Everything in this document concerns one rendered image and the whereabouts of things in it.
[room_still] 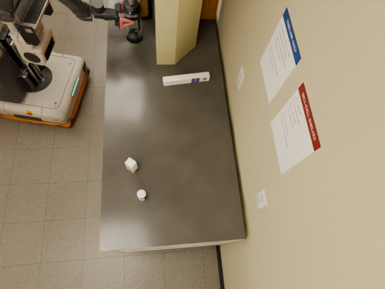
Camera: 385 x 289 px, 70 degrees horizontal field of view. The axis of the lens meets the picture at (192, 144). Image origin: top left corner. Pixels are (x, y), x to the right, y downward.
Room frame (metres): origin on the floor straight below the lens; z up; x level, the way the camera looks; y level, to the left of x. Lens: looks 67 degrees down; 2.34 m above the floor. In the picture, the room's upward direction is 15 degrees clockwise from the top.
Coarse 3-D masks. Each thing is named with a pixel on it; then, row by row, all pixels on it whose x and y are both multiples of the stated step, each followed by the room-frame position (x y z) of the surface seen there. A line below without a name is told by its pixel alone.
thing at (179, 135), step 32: (128, 64) 0.98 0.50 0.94; (192, 64) 1.10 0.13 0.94; (128, 96) 0.77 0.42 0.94; (160, 96) 0.82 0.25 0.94; (192, 96) 0.88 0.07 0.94; (224, 96) 0.94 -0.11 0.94; (128, 128) 0.58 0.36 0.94; (160, 128) 0.63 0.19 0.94; (192, 128) 0.68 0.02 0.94; (224, 128) 0.73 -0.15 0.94; (160, 160) 0.45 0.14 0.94; (192, 160) 0.50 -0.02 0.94; (224, 160) 0.54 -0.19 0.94; (128, 192) 0.24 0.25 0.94; (160, 192) 0.29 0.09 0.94; (192, 192) 0.33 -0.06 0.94; (224, 192) 0.37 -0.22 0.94; (128, 224) 0.10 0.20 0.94; (160, 224) 0.13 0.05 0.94; (192, 224) 0.17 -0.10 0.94; (224, 224) 0.21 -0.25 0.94
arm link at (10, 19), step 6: (0, 0) 0.86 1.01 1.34; (6, 0) 0.87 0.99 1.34; (12, 0) 0.95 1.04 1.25; (0, 6) 0.86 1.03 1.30; (6, 6) 0.87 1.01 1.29; (0, 12) 0.84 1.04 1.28; (6, 12) 0.86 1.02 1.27; (12, 12) 0.89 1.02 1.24; (0, 18) 0.85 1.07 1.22; (6, 18) 0.86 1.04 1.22; (12, 18) 0.87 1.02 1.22
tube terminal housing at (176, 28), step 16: (160, 0) 1.04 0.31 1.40; (176, 0) 1.06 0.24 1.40; (192, 0) 1.16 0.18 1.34; (160, 16) 1.04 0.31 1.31; (176, 16) 1.07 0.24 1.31; (192, 16) 1.18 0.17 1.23; (160, 32) 1.04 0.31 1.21; (176, 32) 1.07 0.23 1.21; (192, 32) 1.20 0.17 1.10; (160, 48) 1.04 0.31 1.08; (176, 48) 1.07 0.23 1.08; (192, 48) 1.22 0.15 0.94; (160, 64) 1.04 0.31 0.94
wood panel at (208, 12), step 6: (204, 0) 1.48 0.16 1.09; (210, 0) 1.49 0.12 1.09; (216, 0) 1.51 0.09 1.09; (204, 6) 1.48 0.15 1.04; (210, 6) 1.50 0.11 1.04; (216, 6) 1.51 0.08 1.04; (204, 12) 1.49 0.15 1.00; (210, 12) 1.50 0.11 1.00; (204, 18) 1.49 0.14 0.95; (210, 18) 1.50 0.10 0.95
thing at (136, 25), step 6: (126, 12) 1.08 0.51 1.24; (132, 12) 1.09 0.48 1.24; (126, 18) 1.09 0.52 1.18; (132, 18) 1.09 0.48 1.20; (138, 18) 1.11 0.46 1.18; (132, 24) 1.09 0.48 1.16; (138, 24) 1.11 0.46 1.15; (126, 30) 1.10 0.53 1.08; (132, 30) 1.09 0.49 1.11; (138, 30) 1.10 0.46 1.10; (132, 36) 1.09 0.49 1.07; (138, 36) 1.10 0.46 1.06
